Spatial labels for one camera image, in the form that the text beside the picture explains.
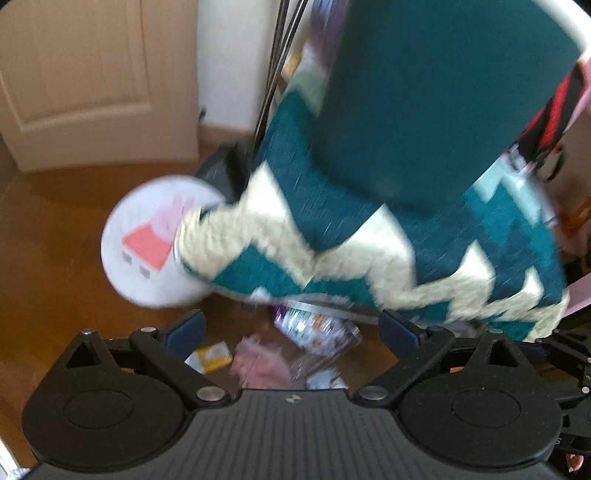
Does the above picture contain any purple white cookie wrapper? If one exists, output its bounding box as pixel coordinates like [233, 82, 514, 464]
[273, 305, 363, 358]

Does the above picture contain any white crumpled paper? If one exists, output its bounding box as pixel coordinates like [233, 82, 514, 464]
[305, 368, 348, 390]

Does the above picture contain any white round pig stool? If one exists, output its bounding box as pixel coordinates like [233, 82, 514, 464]
[100, 175, 225, 309]

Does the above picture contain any teal white zigzag blanket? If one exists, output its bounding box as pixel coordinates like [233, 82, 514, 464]
[174, 87, 571, 342]

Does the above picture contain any beige wooden door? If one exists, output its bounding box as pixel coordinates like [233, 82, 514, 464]
[1, 1, 198, 172]

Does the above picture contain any pink table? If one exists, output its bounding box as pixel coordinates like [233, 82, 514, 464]
[564, 273, 591, 317]

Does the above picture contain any pink crumpled tissue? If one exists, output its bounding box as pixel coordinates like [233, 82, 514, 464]
[230, 335, 294, 390]

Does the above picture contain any yellow milk carton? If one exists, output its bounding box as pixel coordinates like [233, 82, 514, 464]
[184, 342, 233, 375]

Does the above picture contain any red black backpack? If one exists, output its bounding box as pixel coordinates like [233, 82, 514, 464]
[511, 61, 590, 183]

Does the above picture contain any teal trash bin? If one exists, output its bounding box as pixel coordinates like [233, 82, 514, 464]
[311, 0, 590, 212]

